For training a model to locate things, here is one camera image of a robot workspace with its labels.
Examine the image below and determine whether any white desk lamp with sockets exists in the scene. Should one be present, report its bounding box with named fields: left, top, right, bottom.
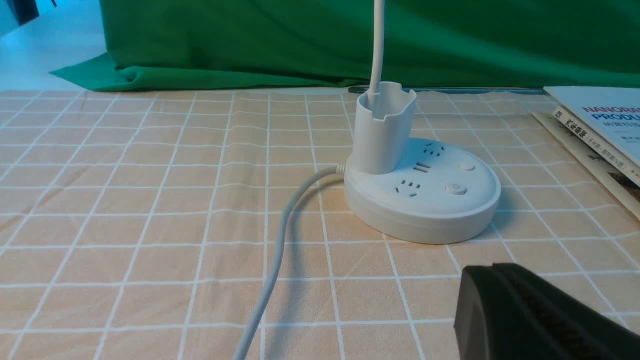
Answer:
left=338, top=0, right=502, bottom=245

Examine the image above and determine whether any green backdrop cloth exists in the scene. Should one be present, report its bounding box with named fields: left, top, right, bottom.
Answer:
left=53, top=0, right=640, bottom=92

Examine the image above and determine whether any white product brochure book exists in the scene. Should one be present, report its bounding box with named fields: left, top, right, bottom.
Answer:
left=544, top=86, right=640, bottom=166

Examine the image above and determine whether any book in stack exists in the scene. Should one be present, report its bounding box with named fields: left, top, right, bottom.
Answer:
left=532, top=112, right=640, bottom=218
left=552, top=105, right=640, bottom=186

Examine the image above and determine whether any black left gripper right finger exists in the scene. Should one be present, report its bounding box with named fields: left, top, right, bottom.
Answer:
left=493, top=263, right=639, bottom=360

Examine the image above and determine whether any dark object top corner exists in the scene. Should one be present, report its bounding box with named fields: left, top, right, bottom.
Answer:
left=3, top=0, right=58, bottom=27

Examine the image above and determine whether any bottom book in stack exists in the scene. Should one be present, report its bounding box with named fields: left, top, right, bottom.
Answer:
left=532, top=112, right=640, bottom=218

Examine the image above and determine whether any middle book in stack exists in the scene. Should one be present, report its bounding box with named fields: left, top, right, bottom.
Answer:
left=552, top=105, right=640, bottom=186

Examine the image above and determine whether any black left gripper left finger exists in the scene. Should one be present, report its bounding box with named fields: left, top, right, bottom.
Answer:
left=454, top=265, right=551, bottom=360

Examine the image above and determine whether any white lamp power cable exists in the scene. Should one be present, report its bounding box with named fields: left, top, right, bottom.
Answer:
left=231, top=165, right=347, bottom=360

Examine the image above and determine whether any peach grid tablecloth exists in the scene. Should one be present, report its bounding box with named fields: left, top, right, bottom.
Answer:
left=0, top=90, right=639, bottom=360

